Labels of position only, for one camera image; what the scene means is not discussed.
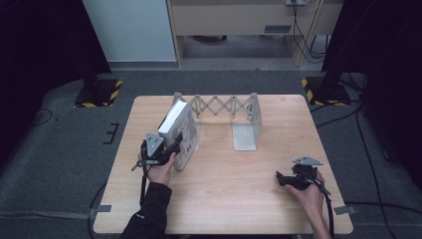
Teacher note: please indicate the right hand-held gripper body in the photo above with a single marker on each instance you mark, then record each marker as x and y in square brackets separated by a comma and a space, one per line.
[305, 174]

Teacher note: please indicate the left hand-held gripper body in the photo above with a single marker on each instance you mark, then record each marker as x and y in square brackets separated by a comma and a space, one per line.
[154, 144]

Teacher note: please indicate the white book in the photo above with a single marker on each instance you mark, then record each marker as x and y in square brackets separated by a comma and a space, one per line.
[187, 132]

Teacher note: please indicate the expandable metal bookend rack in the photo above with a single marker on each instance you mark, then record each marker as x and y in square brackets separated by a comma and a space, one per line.
[245, 136]

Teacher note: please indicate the person's right hand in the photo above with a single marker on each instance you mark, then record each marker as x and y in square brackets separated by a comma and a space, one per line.
[312, 199]

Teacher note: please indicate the person's left hand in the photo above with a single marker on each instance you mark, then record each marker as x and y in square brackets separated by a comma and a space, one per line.
[161, 174]

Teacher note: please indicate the black tape floor mark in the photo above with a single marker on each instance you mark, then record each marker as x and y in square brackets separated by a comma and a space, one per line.
[112, 132]

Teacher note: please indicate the grey tape piece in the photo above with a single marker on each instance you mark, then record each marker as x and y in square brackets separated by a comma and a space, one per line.
[345, 210]
[103, 208]

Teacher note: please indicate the black stand with striped base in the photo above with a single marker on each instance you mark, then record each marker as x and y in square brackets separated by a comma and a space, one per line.
[326, 91]
[99, 94]

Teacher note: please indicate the white cabinet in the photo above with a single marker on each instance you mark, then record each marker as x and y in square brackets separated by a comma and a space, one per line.
[132, 30]

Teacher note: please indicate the dark curtain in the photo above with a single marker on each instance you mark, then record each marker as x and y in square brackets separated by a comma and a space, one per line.
[391, 49]

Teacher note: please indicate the white power strip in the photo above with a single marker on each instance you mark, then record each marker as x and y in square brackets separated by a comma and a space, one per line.
[297, 2]

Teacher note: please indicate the wooden desk frame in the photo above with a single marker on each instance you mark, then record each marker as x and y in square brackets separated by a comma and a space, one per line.
[232, 18]

